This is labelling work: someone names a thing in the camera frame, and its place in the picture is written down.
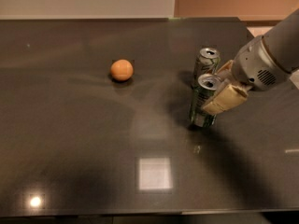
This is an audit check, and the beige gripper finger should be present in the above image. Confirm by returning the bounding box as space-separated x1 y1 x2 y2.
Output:
202 81 249 115
216 60 234 80

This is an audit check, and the green soda can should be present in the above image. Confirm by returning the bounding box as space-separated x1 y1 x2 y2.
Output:
189 74 221 128

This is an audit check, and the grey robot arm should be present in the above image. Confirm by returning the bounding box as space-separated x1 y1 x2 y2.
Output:
201 10 299 115

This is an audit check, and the white 7up can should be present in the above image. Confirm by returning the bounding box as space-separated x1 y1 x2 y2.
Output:
193 48 221 77

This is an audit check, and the orange round fruit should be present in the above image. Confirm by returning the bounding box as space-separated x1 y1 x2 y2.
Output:
110 60 134 81

